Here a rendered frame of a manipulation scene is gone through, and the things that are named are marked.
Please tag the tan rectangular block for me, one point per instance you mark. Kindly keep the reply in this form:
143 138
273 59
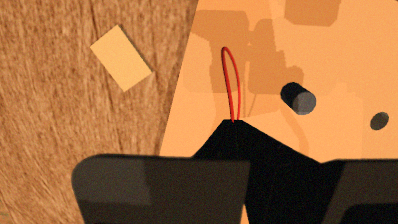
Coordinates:
121 58

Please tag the red rubber band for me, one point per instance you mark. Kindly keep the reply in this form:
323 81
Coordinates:
228 84

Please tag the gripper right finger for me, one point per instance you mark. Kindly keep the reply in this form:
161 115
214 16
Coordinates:
288 187

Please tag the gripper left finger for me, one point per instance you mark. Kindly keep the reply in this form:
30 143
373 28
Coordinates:
207 188

